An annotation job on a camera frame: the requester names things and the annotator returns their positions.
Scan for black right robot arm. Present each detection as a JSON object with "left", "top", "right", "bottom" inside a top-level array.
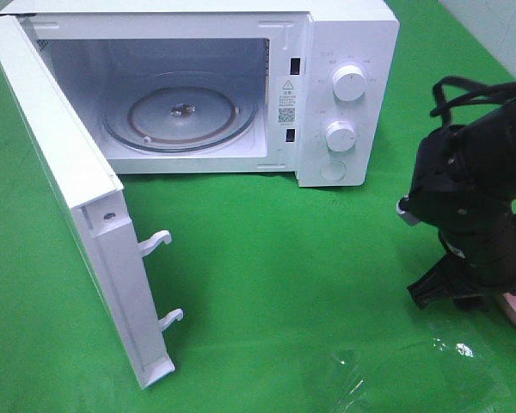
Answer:
[{"left": 396, "top": 77, "right": 516, "bottom": 308}]

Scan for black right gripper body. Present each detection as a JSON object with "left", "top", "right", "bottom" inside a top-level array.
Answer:
[{"left": 436, "top": 206, "right": 516, "bottom": 299}]

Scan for round white door release button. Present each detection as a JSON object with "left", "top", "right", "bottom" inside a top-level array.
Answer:
[{"left": 320, "top": 160, "right": 346, "bottom": 182}]

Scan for clear tape patch centre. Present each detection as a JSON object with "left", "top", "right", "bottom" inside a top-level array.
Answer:
[{"left": 324, "top": 349, "right": 368, "bottom": 412}]

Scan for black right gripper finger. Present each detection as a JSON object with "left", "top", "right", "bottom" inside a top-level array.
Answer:
[
  {"left": 407, "top": 255, "right": 460, "bottom": 310},
  {"left": 453, "top": 296, "right": 488, "bottom": 312}
]

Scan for clear tape patch right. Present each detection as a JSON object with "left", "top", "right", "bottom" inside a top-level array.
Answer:
[{"left": 432, "top": 337, "right": 510, "bottom": 412}]

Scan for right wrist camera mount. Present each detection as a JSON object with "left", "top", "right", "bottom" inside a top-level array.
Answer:
[{"left": 396, "top": 194, "right": 421, "bottom": 226}]

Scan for white microwave door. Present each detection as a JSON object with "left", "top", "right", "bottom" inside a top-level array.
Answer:
[{"left": 0, "top": 15, "right": 183, "bottom": 388}]

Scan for white microwave knob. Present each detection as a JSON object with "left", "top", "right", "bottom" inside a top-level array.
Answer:
[
  {"left": 325, "top": 121, "right": 356, "bottom": 152},
  {"left": 331, "top": 63, "right": 366, "bottom": 102}
]

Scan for clear tape patch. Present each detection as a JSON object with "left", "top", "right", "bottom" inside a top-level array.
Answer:
[
  {"left": 432, "top": 337, "right": 510, "bottom": 412},
  {"left": 324, "top": 349, "right": 368, "bottom": 412}
]

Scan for white microwave oven body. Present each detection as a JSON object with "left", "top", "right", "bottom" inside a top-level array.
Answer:
[{"left": 0, "top": 1, "right": 399, "bottom": 187}]

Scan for glass microwave turntable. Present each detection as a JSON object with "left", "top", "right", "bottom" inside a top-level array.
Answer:
[{"left": 103, "top": 71, "right": 265, "bottom": 153}]

